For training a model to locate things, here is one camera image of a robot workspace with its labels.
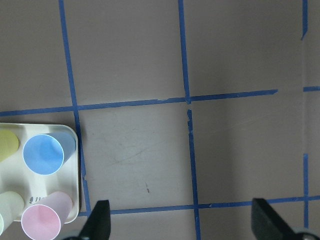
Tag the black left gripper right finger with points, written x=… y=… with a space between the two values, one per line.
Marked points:
x=267 y=224

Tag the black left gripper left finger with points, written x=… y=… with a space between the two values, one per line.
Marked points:
x=98 y=225

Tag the pink plastic cup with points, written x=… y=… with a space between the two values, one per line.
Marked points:
x=44 y=219

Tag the pale green plastic cup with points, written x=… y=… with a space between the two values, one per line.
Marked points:
x=11 y=206

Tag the blue plastic cup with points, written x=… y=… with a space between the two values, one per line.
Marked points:
x=46 y=153

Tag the yellow plastic cup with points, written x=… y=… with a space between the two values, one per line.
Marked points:
x=9 y=144

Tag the white plastic tray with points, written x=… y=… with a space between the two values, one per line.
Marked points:
x=17 y=177

